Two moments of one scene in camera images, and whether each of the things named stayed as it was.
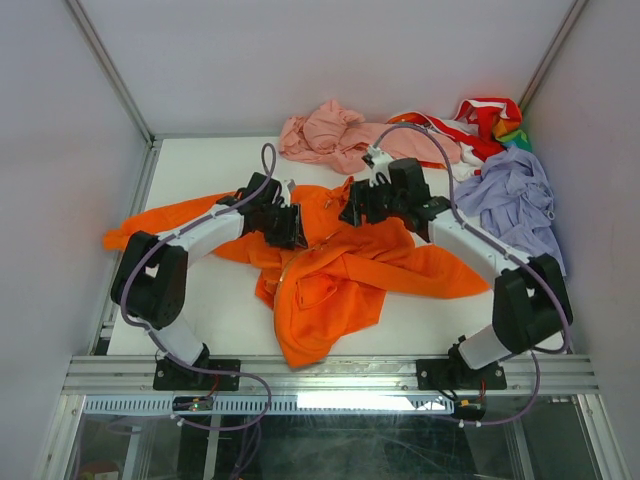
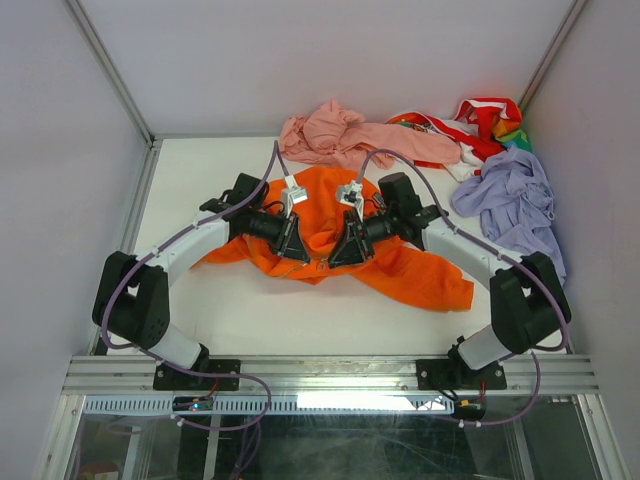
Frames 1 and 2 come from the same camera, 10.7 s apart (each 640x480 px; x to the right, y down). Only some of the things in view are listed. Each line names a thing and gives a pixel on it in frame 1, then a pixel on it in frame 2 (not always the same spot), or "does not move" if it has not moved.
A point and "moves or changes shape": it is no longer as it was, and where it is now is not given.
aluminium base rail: (135, 377) does not move
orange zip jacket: (330, 291) moves or changes shape
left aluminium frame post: (112, 71) does not move
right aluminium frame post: (552, 53) does not move
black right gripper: (361, 192) to (350, 250)
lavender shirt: (512, 193) does not move
